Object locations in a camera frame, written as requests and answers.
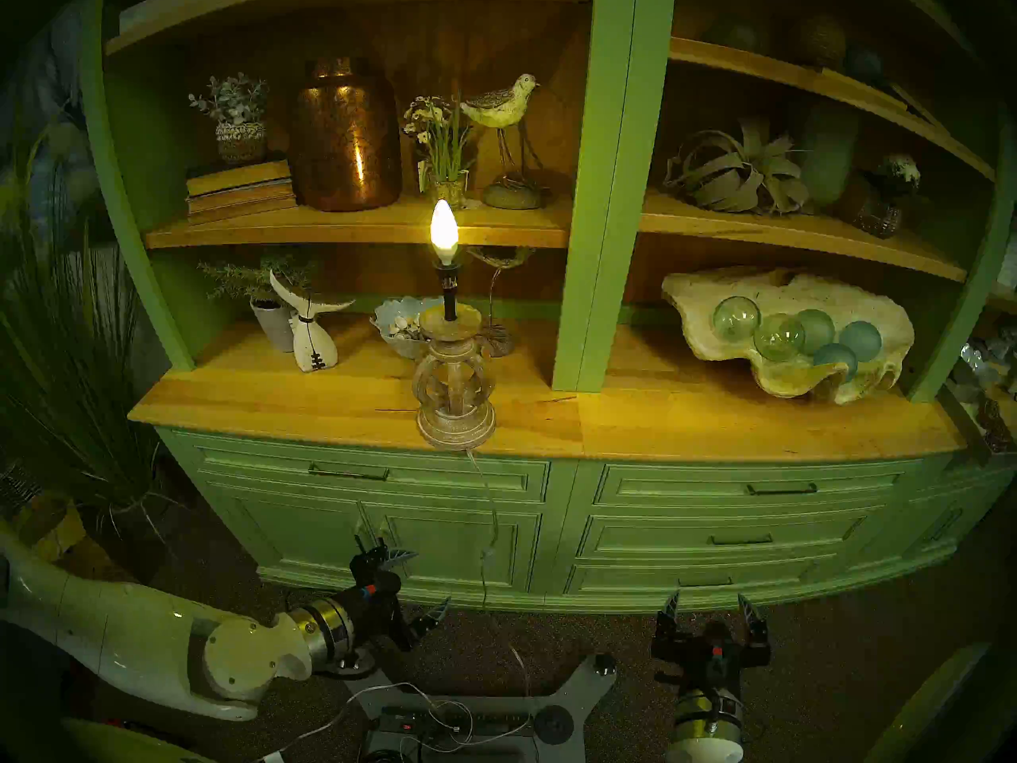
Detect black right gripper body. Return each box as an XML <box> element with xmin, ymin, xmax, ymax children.
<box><xmin>652</xmin><ymin>618</ymin><xmax>771</xmax><ymax>691</ymax></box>

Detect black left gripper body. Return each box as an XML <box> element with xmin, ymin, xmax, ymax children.
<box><xmin>348</xmin><ymin>537</ymin><xmax>434</xmax><ymax>653</ymax></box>

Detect clear lamp cable with switch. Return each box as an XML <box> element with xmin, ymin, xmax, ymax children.
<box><xmin>465</xmin><ymin>447</ymin><xmax>532</xmax><ymax>730</ymax></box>

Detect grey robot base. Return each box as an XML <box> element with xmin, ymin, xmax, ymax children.
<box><xmin>334</xmin><ymin>650</ymin><xmax>619</xmax><ymax>763</ymax></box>

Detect black power strip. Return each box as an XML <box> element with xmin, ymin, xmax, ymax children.
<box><xmin>373</xmin><ymin>706</ymin><xmax>535</xmax><ymax>742</ymax></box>

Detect carved wooden table lamp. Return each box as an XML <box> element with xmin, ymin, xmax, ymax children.
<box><xmin>412</xmin><ymin>265</ymin><xmax>497</xmax><ymax>452</ymax></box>

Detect white whale tail figurine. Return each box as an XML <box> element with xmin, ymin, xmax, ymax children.
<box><xmin>269</xmin><ymin>269</ymin><xmax>357</xmax><ymax>374</ymax></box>

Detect shell-shaped bowl with seashells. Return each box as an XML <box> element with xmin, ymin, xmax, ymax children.
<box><xmin>369</xmin><ymin>296</ymin><xmax>442</xmax><ymax>361</ymax></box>

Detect rosemary plant in white pot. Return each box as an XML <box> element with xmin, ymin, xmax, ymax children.
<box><xmin>198</xmin><ymin>253</ymin><xmax>317</xmax><ymax>354</ymax></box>

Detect teal glass ball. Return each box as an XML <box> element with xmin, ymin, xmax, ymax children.
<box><xmin>838</xmin><ymin>320</ymin><xmax>883</xmax><ymax>363</ymax></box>
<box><xmin>795</xmin><ymin>308</ymin><xmax>837</xmax><ymax>355</ymax></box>
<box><xmin>812</xmin><ymin>343</ymin><xmax>859</xmax><ymax>385</ymax></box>

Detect pale green glass ball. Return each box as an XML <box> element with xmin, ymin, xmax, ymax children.
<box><xmin>711</xmin><ymin>296</ymin><xmax>762</xmax><ymax>343</ymax></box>
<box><xmin>753</xmin><ymin>313</ymin><xmax>806</xmax><ymax>363</ymax></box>

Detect side shelf with trinkets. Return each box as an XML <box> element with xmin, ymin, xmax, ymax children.
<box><xmin>938</xmin><ymin>324</ymin><xmax>1017</xmax><ymax>468</ymax></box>

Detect brown shorebird figurine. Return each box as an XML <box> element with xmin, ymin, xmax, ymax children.
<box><xmin>465</xmin><ymin>246</ymin><xmax>537</xmax><ymax>358</ymax></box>

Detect candle-shaped light bulb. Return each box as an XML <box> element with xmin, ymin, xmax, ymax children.
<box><xmin>429</xmin><ymin>199</ymin><xmax>460</xmax><ymax>266</ymax></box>

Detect giant clam shell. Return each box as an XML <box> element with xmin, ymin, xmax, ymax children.
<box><xmin>661</xmin><ymin>265</ymin><xmax>916</xmax><ymax>405</ymax></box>

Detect tall grass plant in basket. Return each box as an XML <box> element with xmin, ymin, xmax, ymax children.
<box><xmin>0</xmin><ymin>94</ymin><xmax>191</xmax><ymax>548</ymax></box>

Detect white flowers in glass vase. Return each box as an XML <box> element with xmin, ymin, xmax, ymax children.
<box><xmin>403</xmin><ymin>95</ymin><xmax>476</xmax><ymax>211</ymax></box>

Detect old hardcover book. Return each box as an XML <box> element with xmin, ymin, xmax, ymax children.
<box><xmin>188</xmin><ymin>196</ymin><xmax>300</xmax><ymax>227</ymax></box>
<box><xmin>185</xmin><ymin>157</ymin><xmax>293</xmax><ymax>198</ymax></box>
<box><xmin>186</xmin><ymin>180</ymin><xmax>297</xmax><ymax>212</ymax></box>

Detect striped basket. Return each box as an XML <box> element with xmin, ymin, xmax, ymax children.
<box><xmin>0</xmin><ymin>458</ymin><xmax>44</xmax><ymax>512</ymax></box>

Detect large copper vase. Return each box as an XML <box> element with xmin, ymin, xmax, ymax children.
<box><xmin>288</xmin><ymin>56</ymin><xmax>402</xmax><ymax>213</ymax></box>

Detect small plant in glass pot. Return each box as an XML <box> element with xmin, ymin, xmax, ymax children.
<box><xmin>854</xmin><ymin>153</ymin><xmax>926</xmax><ymax>240</ymax></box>

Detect green wooden shelf cabinet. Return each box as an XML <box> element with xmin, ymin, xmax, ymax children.
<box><xmin>79</xmin><ymin>0</ymin><xmax>1017</xmax><ymax>615</ymax></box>

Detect grey-green air plant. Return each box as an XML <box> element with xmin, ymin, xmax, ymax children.
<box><xmin>661</xmin><ymin>114</ymin><xmax>813</xmax><ymax>219</ymax></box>

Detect small plant in woven pot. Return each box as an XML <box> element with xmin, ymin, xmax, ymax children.
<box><xmin>188</xmin><ymin>73</ymin><xmax>269</xmax><ymax>165</ymax></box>

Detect white shorebird figurine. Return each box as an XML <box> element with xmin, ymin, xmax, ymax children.
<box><xmin>458</xmin><ymin>73</ymin><xmax>552</xmax><ymax>211</ymax></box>

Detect tall green ceramic vase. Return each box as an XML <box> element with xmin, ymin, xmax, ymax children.
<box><xmin>791</xmin><ymin>94</ymin><xmax>860</xmax><ymax>210</ymax></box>

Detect flat dark book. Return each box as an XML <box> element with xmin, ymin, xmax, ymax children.
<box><xmin>886</xmin><ymin>82</ymin><xmax>950</xmax><ymax>134</ymax></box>

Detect dark teal sphere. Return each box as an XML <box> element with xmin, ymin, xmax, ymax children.
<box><xmin>842</xmin><ymin>46</ymin><xmax>887</xmax><ymax>87</ymax></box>

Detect brown woven sphere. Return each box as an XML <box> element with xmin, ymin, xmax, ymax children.
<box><xmin>787</xmin><ymin>13</ymin><xmax>848</xmax><ymax>68</ymax></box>

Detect dark green sphere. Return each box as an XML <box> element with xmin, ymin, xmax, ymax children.
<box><xmin>703</xmin><ymin>14</ymin><xmax>762</xmax><ymax>55</ymax></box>

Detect thin white cable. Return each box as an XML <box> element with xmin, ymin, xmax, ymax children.
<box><xmin>266</xmin><ymin>680</ymin><xmax>478</xmax><ymax>763</ymax></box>

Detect blue wall painting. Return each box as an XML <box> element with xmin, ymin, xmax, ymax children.
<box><xmin>16</xmin><ymin>0</ymin><xmax>104</xmax><ymax>238</ymax></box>

